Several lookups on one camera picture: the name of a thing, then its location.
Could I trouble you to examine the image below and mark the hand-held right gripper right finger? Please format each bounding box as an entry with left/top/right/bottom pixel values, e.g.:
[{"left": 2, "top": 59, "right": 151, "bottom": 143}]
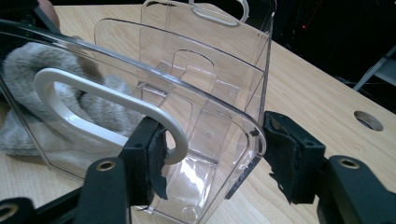
[{"left": 262, "top": 110, "right": 327, "bottom": 205}]

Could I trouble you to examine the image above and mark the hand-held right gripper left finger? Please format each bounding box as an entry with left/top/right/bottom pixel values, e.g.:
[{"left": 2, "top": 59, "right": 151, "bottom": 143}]
[{"left": 118, "top": 116, "right": 170, "bottom": 207}]

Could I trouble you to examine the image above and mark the grey cloth with brown trim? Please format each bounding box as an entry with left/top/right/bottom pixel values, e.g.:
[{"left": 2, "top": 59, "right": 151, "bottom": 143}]
[{"left": 0, "top": 41, "right": 148, "bottom": 157}]

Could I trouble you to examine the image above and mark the clear acrylic organizer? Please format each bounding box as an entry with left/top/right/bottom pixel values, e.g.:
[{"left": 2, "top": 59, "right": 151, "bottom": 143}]
[{"left": 0, "top": 0, "right": 278, "bottom": 224}]

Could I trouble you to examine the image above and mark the white desk frame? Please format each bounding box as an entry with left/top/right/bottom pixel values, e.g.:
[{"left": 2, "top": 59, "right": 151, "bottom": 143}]
[{"left": 353, "top": 45, "right": 396, "bottom": 91}]

